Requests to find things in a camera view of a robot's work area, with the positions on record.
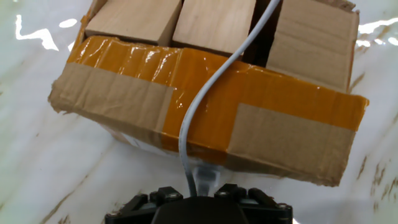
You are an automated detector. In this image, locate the pale wooden block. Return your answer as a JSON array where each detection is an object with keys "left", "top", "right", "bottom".
[
  {"left": 172, "top": 0, "right": 257, "bottom": 58},
  {"left": 85, "top": 0, "right": 183, "bottom": 47}
]

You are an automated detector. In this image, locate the marble pattern table mat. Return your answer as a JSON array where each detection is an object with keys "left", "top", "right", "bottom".
[{"left": 0, "top": 0, "right": 398, "bottom": 224}]

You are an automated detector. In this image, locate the thin white cable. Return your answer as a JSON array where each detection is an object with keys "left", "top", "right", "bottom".
[{"left": 178, "top": 0, "right": 282, "bottom": 197}]

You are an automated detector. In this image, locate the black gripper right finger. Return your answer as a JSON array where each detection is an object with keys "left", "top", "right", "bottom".
[{"left": 213, "top": 183, "right": 294, "bottom": 224}]

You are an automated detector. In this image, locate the cardboard box with orange tape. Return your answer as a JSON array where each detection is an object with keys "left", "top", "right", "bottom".
[{"left": 48, "top": 0, "right": 370, "bottom": 187}]

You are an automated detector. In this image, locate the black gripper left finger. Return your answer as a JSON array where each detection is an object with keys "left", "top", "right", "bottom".
[{"left": 104, "top": 185, "right": 184, "bottom": 224}]

